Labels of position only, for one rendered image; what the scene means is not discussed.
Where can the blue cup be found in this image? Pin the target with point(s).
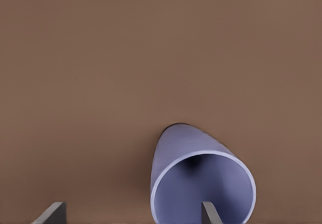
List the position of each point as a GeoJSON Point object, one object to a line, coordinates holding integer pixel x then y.
{"type": "Point", "coordinates": [176, 148]}

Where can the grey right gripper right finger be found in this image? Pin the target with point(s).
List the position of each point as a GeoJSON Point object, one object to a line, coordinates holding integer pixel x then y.
{"type": "Point", "coordinates": [210, 214]}

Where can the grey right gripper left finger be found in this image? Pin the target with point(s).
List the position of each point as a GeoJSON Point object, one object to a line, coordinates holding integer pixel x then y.
{"type": "Point", "coordinates": [54, 214]}

